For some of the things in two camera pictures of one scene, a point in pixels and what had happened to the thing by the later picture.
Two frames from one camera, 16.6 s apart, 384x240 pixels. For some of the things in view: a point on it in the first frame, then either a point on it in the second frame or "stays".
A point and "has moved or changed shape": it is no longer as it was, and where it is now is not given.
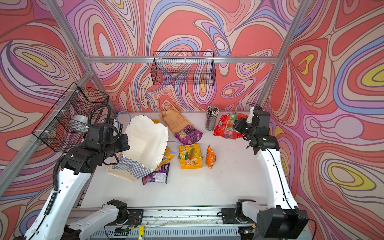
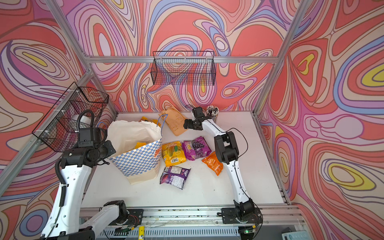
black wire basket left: (65, 125) stays
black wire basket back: (184, 68) stays
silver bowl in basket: (80, 119) stays
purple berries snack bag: (159, 175) → (174, 176)
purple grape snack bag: (189, 135) → (196, 148)
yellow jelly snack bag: (190, 156) → (139, 144)
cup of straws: (212, 113) stays
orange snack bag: (211, 158) has moved or changed shape
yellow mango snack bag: (168, 157) has moved or changed shape
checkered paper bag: (148, 140) has moved or changed shape
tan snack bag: (175, 121) stays
